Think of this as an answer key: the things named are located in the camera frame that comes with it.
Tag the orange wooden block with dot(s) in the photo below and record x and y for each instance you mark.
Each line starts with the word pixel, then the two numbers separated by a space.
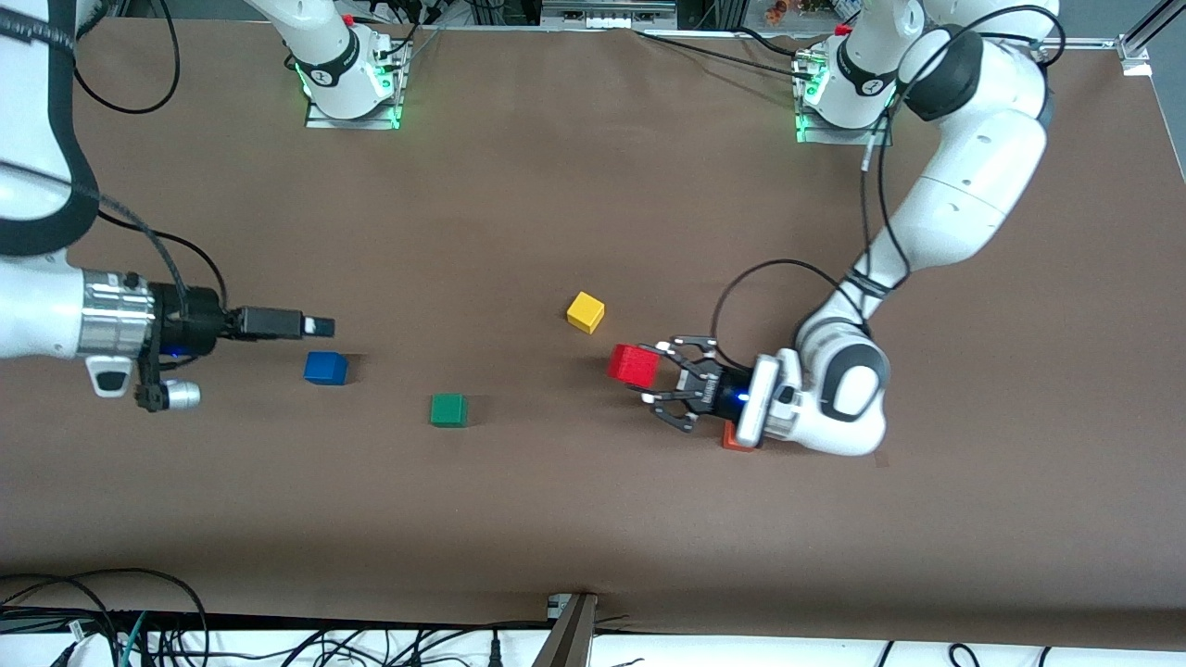
pixel 734 443

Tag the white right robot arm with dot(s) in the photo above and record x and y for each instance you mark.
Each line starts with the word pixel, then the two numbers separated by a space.
pixel 37 306

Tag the green wooden block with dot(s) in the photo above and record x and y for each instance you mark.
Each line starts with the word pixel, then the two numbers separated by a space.
pixel 448 410

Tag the red wooden block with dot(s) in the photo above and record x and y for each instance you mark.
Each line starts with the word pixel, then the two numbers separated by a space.
pixel 633 366

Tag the white power strip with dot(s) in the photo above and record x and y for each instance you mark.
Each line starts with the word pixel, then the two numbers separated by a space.
pixel 607 14

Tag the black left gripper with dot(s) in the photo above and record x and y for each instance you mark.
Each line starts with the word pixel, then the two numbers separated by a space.
pixel 724 386

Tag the blue wooden block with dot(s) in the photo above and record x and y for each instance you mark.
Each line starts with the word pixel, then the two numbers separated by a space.
pixel 324 369

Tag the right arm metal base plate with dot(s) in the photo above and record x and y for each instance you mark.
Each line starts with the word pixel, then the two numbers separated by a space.
pixel 394 93

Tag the aluminium frame profile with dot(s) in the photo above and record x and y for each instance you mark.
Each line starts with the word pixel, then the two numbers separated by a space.
pixel 1135 56

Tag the brown table cover sheet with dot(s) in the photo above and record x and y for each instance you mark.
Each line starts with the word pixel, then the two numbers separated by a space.
pixel 593 509

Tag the dark metal support post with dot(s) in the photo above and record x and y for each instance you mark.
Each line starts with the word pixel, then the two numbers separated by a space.
pixel 570 644

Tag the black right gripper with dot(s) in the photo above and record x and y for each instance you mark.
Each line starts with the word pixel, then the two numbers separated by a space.
pixel 193 321

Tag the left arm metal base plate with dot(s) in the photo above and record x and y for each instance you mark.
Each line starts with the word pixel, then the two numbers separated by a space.
pixel 848 137

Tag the small metal bracket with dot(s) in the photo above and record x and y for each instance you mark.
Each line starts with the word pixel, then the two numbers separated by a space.
pixel 559 607

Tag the yellow wooden block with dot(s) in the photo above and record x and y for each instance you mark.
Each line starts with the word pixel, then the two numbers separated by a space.
pixel 585 312

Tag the orange toy figure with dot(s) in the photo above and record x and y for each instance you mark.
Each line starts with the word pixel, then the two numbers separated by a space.
pixel 776 11

